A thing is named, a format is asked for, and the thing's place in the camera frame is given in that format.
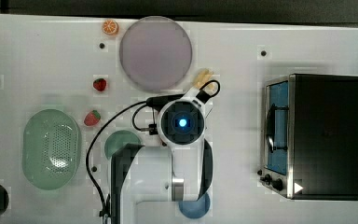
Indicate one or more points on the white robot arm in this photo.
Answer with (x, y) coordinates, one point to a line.
(180, 169)

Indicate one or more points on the green oval strainer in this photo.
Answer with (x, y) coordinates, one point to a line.
(51, 149)

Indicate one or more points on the peeled toy banana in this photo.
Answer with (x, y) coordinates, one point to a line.
(203, 76)

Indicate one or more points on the grey round plate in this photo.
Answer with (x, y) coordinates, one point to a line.
(155, 53)

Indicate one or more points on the green metal mug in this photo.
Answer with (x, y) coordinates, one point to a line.
(118, 140)

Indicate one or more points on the dark red toy strawberry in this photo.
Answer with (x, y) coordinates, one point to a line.
(99, 84)

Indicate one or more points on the red green toy strawberry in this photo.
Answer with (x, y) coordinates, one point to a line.
(92, 118)

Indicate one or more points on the toy orange slice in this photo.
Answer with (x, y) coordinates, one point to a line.
(110, 27)

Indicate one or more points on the black toaster oven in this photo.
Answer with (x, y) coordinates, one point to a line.
(310, 137)

